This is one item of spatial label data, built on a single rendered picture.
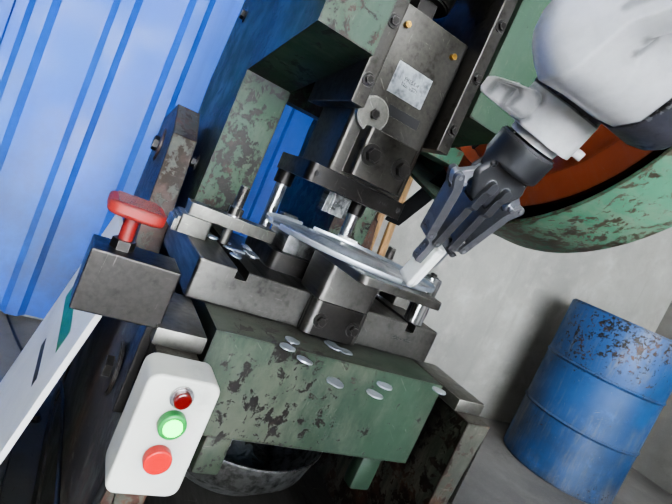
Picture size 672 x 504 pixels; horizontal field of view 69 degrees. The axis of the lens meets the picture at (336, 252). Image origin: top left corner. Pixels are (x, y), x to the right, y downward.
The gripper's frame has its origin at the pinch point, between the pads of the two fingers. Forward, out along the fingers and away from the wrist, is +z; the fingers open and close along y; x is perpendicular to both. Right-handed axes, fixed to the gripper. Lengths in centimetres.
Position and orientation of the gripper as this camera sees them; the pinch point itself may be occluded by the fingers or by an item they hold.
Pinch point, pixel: (422, 262)
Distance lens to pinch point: 67.6
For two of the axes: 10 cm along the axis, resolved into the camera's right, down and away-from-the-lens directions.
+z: -5.5, 7.0, 4.5
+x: -2.1, -6.4, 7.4
